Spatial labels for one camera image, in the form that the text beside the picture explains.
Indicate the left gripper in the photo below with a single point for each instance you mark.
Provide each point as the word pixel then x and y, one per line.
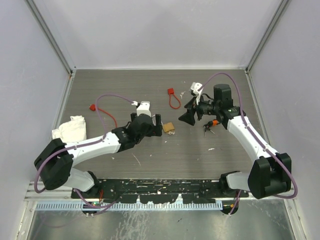
pixel 155 130

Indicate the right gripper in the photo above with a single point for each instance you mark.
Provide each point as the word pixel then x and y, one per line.
pixel 188 117

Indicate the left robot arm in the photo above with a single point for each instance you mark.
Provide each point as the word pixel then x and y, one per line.
pixel 56 164

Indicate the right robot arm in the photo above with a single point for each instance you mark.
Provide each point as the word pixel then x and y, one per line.
pixel 269 174

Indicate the black orange key bunch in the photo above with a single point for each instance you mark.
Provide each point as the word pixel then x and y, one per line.
pixel 209 125

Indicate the brass padlock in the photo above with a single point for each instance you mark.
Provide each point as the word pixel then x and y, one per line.
pixel 168 128

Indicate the white cloth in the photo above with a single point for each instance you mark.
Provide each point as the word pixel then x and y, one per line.
pixel 71 131

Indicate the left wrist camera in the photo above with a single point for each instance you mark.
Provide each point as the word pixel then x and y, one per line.
pixel 142 108

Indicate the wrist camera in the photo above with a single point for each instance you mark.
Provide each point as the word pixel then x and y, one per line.
pixel 142 108
pixel 196 90

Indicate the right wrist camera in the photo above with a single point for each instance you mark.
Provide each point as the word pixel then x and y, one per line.
pixel 196 90

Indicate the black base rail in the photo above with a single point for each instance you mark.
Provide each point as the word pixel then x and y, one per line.
pixel 160 191

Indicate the slotted cable duct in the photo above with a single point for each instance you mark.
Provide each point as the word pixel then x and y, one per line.
pixel 176 206

